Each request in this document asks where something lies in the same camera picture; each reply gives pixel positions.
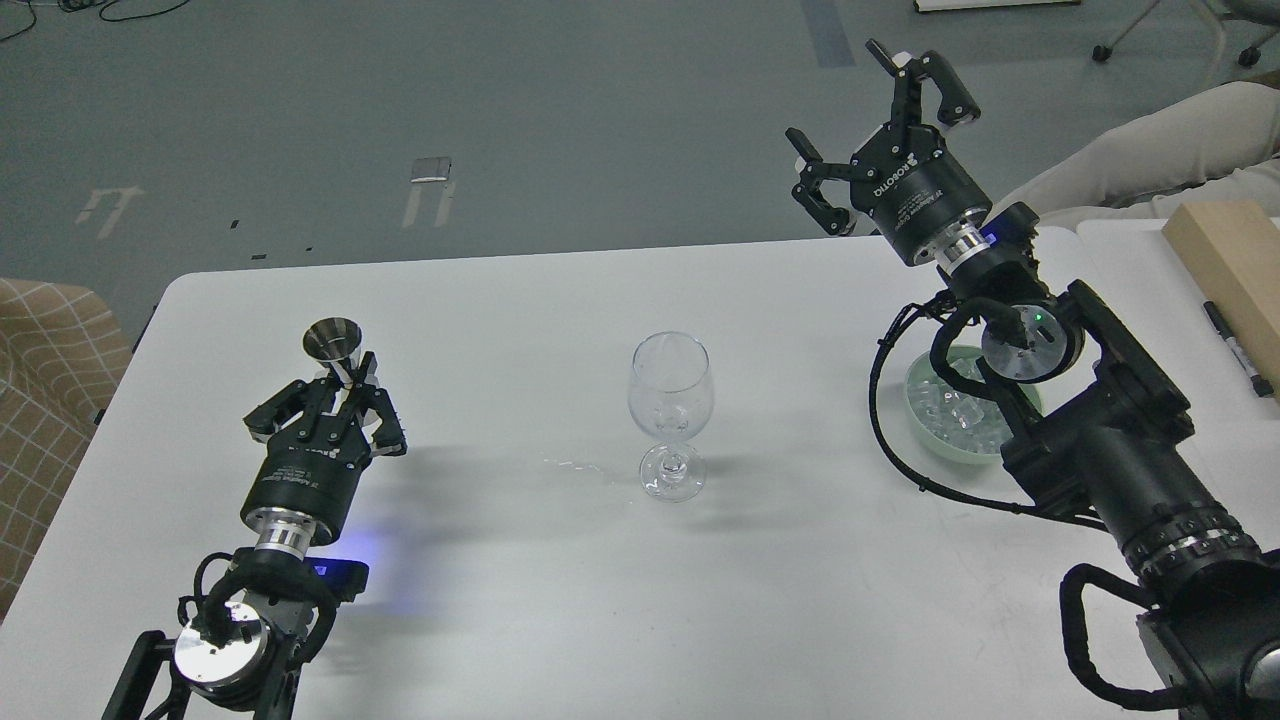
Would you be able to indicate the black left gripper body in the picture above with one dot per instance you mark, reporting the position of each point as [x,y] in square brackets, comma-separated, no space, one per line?
[309,476]

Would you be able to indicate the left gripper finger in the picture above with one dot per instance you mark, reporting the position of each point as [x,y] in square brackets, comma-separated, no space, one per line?
[301,401]
[367,403]

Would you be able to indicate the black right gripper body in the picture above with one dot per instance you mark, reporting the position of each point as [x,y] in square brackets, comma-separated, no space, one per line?
[913,188]

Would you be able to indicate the steel double jigger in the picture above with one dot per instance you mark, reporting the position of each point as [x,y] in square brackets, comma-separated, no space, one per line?
[333,342]

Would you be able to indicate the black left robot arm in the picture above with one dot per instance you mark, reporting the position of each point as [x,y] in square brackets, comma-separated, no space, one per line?
[244,641]

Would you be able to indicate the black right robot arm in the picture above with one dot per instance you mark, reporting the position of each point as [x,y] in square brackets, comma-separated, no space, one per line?
[1095,421]

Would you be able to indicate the clear wine glass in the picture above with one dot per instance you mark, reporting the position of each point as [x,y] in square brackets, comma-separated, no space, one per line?
[671,398]

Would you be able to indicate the green bowl of ice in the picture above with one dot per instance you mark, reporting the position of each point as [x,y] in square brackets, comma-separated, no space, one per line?
[952,425]

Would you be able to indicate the white board on floor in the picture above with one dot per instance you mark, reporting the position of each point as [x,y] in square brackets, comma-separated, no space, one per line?
[938,6]

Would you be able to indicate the beige checkered chair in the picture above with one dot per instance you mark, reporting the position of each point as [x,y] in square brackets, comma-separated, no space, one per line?
[63,354]

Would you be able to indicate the person's beige trouser leg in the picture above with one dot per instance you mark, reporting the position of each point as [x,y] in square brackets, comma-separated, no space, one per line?
[1219,145]

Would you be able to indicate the office chair wheeled base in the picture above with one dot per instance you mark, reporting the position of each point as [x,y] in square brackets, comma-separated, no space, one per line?
[1207,42]

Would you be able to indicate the light wooden block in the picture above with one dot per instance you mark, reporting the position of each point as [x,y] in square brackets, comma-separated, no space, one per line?
[1231,249]

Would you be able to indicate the black marker pen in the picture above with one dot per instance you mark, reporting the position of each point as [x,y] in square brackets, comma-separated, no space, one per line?
[1260,385]

